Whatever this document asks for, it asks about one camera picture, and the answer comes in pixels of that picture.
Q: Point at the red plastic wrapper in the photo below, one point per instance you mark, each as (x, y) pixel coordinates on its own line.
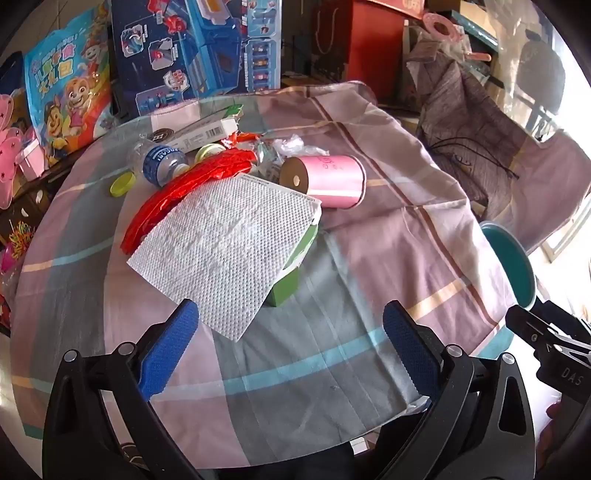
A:
(184, 191)

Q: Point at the pink butterfly wings toy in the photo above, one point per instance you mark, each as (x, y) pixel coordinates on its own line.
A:
(14, 138)

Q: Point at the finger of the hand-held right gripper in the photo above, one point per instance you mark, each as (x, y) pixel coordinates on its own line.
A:
(521, 321)
(561, 316)

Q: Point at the green white carton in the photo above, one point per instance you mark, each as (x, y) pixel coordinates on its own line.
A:
(288, 286)

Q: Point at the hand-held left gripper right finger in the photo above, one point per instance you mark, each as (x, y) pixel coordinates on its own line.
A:
(411, 350)

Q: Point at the dark paper bag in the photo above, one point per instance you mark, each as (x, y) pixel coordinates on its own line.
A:
(330, 37)

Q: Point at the colourful spiky toy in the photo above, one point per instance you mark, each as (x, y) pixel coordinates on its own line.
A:
(21, 234)

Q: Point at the small white printed carton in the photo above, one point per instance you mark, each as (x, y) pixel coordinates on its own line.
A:
(203, 138)

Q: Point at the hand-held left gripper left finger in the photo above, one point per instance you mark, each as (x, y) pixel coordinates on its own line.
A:
(168, 350)

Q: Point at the teal bin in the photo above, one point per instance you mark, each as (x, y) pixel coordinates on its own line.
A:
(510, 265)

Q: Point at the blue toy box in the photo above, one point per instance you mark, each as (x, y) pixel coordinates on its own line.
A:
(194, 50)

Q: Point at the small pink box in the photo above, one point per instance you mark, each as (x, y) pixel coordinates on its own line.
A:
(30, 159)

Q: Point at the lime green lid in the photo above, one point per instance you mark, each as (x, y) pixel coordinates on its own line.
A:
(122, 183)

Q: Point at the plaid pink grey sheet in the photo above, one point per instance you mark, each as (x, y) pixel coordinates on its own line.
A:
(369, 221)

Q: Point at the white paper towel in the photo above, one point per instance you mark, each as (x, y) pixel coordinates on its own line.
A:
(221, 249)

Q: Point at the dark round object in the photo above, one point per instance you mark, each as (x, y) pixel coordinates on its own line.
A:
(540, 78)

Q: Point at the clear plastic wrap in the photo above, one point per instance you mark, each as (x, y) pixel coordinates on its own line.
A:
(291, 146)

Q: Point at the blue label water bottle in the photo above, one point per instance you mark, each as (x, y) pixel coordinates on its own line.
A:
(159, 164)

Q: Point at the pink ribbon spool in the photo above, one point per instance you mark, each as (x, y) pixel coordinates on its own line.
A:
(328, 180)

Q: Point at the cartoon puppy gift bag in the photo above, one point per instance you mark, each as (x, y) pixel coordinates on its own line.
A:
(69, 92)

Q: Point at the orange snack packet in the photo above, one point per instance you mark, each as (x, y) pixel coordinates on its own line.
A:
(242, 137)

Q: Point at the red box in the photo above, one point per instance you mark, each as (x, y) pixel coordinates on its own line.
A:
(374, 46)

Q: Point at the grey lilac draped cloth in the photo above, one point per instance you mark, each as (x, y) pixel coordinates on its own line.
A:
(461, 115)

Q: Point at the white box round black logo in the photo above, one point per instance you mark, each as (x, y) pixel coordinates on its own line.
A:
(184, 121)

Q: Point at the white jar lime rim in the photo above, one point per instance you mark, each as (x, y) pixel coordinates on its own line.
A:
(208, 151)

